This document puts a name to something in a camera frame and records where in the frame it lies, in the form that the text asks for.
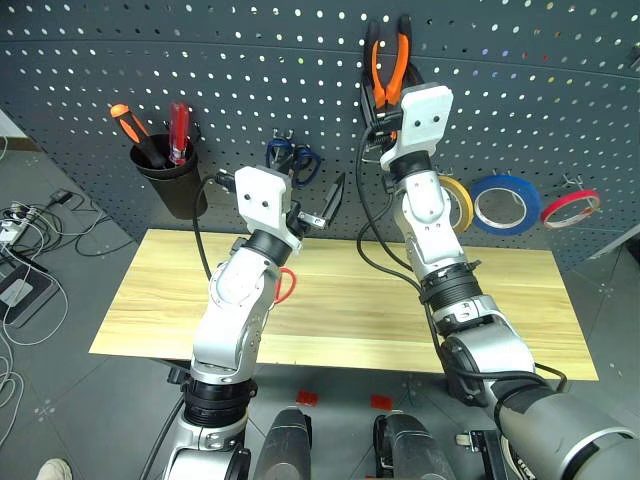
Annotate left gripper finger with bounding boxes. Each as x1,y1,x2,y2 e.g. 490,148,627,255
299,171,348,231

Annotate dark grey perforated pegboard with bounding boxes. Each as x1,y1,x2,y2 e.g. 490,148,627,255
0,0,640,274

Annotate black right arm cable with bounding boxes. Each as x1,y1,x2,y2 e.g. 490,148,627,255
355,124,569,397

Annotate red handled scissors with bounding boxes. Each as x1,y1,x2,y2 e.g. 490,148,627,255
274,266,298,307

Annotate blue handled scissors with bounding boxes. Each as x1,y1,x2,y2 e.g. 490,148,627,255
266,138,322,188

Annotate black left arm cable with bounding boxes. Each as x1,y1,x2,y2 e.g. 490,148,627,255
192,168,236,282

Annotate yellow tape roll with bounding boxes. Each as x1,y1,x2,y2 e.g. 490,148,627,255
438,174,474,234

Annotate black wheeled stand base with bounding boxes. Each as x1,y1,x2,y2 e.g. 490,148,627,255
454,428,504,480

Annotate orange black handled pliers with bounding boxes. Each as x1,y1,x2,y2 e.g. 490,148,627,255
367,14,414,111

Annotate black floor cable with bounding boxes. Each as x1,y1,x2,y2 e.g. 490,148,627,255
73,210,137,257

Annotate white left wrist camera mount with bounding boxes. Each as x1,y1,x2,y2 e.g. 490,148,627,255
233,166,304,251

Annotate beige shoe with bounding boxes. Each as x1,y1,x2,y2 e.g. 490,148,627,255
35,456,74,480

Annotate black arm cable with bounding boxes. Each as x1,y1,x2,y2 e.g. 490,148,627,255
192,168,236,282
355,124,569,397

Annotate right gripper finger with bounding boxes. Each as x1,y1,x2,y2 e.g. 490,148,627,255
403,61,427,92
360,70,378,132

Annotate blue tape roll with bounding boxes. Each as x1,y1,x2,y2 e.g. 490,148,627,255
469,174,543,237

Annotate black tray with grey device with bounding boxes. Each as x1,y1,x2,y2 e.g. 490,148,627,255
0,258,57,330

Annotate dark rounded robot leg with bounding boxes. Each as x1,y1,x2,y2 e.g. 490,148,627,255
372,411,457,480
251,405,314,480

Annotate black tool holder cup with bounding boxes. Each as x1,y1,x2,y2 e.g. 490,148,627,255
129,132,209,222

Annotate orange black handled screwdriver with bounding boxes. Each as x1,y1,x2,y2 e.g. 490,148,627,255
109,102,172,169

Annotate red handled screwdriver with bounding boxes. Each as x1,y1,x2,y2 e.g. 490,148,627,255
167,101,194,168

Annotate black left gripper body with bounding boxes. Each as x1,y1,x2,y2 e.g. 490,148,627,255
285,198,311,239

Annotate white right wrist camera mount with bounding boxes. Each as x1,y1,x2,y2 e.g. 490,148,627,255
379,83,456,171

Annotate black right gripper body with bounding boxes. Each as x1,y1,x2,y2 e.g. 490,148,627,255
363,103,404,152

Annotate red tape roll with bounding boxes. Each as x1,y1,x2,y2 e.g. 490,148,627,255
540,188,602,232

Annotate white floor cable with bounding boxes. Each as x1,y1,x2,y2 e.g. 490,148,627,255
0,267,70,347

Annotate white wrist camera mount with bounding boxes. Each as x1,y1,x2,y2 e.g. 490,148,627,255
233,166,304,251
379,83,456,171

